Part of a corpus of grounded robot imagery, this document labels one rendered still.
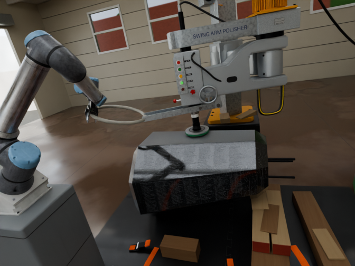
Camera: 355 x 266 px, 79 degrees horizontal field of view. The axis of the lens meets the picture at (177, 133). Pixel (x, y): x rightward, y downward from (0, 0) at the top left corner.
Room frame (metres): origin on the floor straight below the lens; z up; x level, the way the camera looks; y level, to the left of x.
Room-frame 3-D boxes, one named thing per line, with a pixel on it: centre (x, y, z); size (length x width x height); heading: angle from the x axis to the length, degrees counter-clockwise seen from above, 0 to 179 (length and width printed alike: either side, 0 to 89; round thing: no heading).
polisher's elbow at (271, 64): (1.80, -0.84, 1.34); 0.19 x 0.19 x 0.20
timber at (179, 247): (1.32, 0.14, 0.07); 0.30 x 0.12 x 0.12; 69
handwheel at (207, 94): (1.72, -0.29, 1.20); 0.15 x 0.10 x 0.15; 86
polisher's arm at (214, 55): (2.23, -0.71, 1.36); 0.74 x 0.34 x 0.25; 16
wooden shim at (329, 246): (1.09, -0.90, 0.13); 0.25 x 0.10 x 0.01; 169
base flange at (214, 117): (2.42, -0.66, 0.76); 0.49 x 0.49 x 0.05; 71
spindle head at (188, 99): (1.84, -0.26, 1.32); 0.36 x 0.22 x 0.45; 86
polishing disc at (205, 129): (1.85, -0.18, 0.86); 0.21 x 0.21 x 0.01
